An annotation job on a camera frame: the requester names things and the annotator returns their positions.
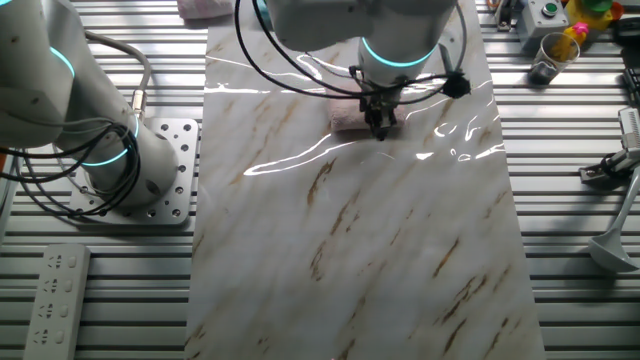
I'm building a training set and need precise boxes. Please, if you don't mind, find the clear glass cup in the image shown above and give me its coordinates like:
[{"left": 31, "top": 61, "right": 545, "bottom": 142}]
[{"left": 528, "top": 32, "right": 581, "bottom": 87}]

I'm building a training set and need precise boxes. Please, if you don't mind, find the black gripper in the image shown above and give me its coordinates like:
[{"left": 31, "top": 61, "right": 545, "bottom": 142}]
[{"left": 357, "top": 79, "right": 408, "bottom": 142}]

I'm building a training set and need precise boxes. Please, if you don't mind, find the black box device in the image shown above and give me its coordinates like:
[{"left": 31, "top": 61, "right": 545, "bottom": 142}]
[{"left": 613, "top": 17, "right": 640, "bottom": 49}]

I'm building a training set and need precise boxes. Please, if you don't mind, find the white power strip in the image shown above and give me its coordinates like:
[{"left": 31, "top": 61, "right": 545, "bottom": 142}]
[{"left": 22, "top": 243, "right": 92, "bottom": 360}]

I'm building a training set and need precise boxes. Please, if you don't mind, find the black base cable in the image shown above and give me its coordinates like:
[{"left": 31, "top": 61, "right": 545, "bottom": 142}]
[{"left": 0, "top": 119, "right": 144, "bottom": 220}]

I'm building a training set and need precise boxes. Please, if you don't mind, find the small metal clamp bracket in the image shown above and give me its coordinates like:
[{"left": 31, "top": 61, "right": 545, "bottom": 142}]
[{"left": 578, "top": 148, "right": 640, "bottom": 190}]

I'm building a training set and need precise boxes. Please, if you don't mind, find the small black metal fixture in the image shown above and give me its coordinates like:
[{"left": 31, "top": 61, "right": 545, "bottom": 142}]
[{"left": 492, "top": 0, "right": 519, "bottom": 32}]

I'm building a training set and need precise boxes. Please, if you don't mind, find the silver depth camera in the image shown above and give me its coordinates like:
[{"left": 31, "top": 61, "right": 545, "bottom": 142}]
[{"left": 618, "top": 106, "right": 640, "bottom": 151}]

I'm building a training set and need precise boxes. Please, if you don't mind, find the yellow pink toy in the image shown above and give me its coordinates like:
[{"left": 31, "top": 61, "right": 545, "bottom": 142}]
[{"left": 549, "top": 20, "right": 590, "bottom": 61}]

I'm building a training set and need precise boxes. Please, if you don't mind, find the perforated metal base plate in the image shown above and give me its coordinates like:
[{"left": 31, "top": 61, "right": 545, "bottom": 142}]
[{"left": 67, "top": 117, "right": 200, "bottom": 226}]

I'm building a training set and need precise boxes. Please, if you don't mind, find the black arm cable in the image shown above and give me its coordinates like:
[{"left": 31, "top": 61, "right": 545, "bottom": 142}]
[{"left": 233, "top": 0, "right": 469, "bottom": 101}]

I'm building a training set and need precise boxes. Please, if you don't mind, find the pink white folded cloth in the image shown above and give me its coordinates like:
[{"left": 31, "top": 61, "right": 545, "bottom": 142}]
[{"left": 176, "top": 0, "right": 236, "bottom": 21}]

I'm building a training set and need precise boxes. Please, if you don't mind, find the marble pattern table mat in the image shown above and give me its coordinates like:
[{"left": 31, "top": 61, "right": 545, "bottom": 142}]
[{"left": 183, "top": 0, "right": 546, "bottom": 360}]

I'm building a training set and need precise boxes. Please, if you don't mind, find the thick grey cable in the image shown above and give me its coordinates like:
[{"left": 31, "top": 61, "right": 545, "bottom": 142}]
[{"left": 84, "top": 30, "right": 153, "bottom": 122}]

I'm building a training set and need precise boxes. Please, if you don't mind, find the yellow toy with green top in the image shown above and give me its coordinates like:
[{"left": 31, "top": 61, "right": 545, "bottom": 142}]
[{"left": 564, "top": 0, "right": 625, "bottom": 31}]

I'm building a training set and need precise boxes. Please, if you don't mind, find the grey box with green button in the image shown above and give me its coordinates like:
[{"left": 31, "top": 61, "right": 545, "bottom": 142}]
[{"left": 516, "top": 0, "right": 570, "bottom": 51}]

